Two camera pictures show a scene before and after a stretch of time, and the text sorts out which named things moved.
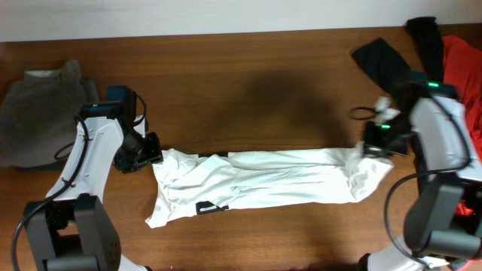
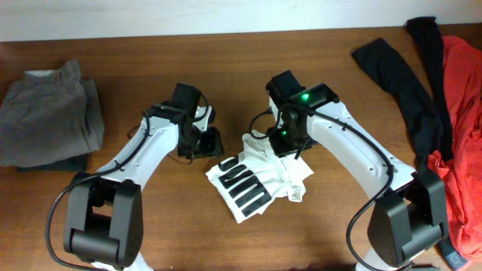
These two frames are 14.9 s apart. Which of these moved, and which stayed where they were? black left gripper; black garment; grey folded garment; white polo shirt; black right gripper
Moved: black right gripper; black left gripper; white polo shirt
Stayed: grey folded garment; black garment
